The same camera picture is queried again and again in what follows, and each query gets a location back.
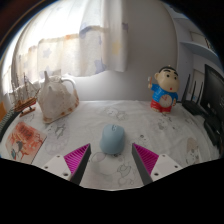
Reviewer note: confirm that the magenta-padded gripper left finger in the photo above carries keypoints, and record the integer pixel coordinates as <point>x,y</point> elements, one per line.
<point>74,161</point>

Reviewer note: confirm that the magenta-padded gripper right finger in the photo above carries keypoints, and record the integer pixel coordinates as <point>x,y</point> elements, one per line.
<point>150,161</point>

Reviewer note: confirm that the light blue computer mouse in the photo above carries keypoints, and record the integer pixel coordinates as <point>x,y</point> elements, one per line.
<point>112,138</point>

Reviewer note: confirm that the red printed mouse pad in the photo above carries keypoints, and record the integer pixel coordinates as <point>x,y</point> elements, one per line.
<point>25,141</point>

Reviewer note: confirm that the white cartoon-print tablecloth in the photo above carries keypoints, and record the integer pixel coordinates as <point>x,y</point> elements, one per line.
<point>150,130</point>

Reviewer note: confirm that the large white conch shell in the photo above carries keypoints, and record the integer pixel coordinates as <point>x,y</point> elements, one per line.
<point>56,100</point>

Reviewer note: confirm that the black router with antennas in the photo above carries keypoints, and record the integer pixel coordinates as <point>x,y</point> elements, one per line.
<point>193,106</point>

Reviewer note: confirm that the cartoon boy figure clock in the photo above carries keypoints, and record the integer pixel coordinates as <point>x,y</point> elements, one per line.
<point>165,91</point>

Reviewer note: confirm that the wooden model sailing ship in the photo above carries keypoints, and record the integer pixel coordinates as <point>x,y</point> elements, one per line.
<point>25,100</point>

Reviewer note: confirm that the black computer monitor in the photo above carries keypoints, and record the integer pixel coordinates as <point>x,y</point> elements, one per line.
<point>213,90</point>

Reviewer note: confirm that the white star-print curtain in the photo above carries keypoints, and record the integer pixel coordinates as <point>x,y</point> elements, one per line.
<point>73,43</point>

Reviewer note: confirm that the white wall shelf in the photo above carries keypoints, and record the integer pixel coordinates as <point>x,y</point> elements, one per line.
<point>200,50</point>

